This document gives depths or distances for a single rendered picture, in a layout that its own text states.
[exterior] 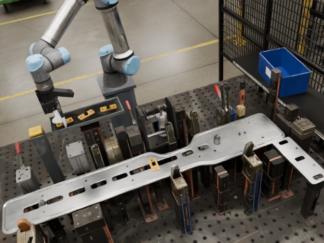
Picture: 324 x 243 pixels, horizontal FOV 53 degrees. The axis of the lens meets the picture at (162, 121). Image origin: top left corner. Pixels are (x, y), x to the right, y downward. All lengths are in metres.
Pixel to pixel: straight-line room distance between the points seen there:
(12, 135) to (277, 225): 2.91
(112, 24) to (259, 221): 1.21
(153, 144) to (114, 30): 0.62
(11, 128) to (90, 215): 2.64
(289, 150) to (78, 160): 1.00
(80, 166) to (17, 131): 2.30
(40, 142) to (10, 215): 0.37
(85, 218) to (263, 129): 0.97
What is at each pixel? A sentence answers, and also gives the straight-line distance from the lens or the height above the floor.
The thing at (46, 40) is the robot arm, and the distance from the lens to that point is 1.66.
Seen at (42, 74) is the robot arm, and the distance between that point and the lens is 1.51.
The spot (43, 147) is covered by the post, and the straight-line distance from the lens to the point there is 1.76.
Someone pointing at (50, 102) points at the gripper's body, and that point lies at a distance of 1.59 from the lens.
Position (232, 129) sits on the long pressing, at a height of 1.00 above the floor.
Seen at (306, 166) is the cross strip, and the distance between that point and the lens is 1.60.
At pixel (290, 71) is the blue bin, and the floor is 1.06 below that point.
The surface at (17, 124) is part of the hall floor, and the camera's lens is 3.97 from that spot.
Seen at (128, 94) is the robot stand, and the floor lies 1.04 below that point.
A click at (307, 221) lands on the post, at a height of 0.70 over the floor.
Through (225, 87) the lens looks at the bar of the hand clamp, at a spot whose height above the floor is 1.21.
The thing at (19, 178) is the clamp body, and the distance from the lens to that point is 1.67.
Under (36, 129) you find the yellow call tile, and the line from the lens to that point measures 1.73.
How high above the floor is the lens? 2.14
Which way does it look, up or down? 39 degrees down
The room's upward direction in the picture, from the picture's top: 8 degrees counter-clockwise
